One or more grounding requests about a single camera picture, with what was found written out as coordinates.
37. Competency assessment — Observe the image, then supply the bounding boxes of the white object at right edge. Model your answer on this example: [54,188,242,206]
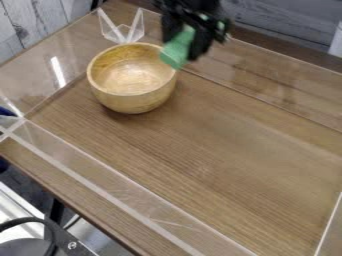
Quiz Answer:
[329,21,342,58]

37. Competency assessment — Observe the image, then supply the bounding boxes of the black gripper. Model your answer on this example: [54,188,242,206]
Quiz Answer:
[153,0,233,61]

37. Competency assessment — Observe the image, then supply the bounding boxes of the brown wooden bowl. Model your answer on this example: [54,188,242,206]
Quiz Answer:
[87,42,178,114]

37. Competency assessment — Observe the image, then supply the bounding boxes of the black metal bracket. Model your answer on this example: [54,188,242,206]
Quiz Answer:
[44,219,99,256]

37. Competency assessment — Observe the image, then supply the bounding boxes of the green rectangular block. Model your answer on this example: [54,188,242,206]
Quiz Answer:
[161,25,195,70]

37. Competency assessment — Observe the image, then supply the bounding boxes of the clear acrylic tray walls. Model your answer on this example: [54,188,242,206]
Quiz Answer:
[0,15,342,256]

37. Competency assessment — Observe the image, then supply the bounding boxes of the black cable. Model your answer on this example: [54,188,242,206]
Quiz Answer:
[0,217,63,256]

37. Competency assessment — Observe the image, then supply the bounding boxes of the black table leg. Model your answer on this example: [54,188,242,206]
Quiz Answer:
[50,199,66,224]

